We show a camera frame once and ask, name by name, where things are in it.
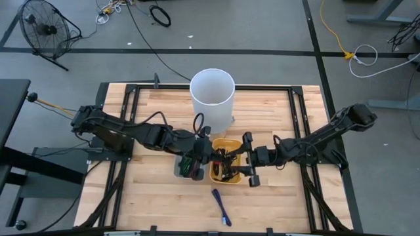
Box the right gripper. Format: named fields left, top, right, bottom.
left=228, top=131, right=274, bottom=188

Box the white floor cable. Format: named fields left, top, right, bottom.
left=348, top=44, right=420, bottom=79

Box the yellow plastic bin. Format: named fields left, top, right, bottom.
left=209, top=137, right=243, bottom=186

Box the black desk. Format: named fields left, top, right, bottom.
left=0, top=78, right=85, bottom=231

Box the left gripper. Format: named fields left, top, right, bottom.
left=192, top=125, right=228, bottom=182

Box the black floor fan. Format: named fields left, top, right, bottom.
left=18, top=0, right=83, bottom=72

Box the black metal table frame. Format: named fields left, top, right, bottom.
left=73, top=72, right=365, bottom=236

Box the long black floor cable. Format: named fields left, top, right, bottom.
left=124, top=0, right=193, bottom=82

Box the black usb cable red tie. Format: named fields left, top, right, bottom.
left=212, top=159, right=224, bottom=180

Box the white cable bundle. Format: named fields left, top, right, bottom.
left=94, top=0, right=134, bottom=26

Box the black cable bundle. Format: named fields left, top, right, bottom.
left=387, top=20, right=420, bottom=53

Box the yellow rod black knob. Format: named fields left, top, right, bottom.
left=26, top=92, right=76, bottom=116

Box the grey desk leg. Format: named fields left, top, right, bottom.
left=367, top=58, right=420, bottom=111
left=346, top=0, right=420, bottom=26

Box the yellow extension cord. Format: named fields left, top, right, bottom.
left=320, top=0, right=355, bottom=62

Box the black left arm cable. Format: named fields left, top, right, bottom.
left=131, top=111, right=206, bottom=135

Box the coiled black floor cable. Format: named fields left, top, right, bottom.
left=149, top=4, right=172, bottom=28

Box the silver aluminium extrusion bar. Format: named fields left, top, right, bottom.
left=103, top=230, right=142, bottom=236

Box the grey plastic bin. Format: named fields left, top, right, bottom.
left=173, top=153, right=207, bottom=180

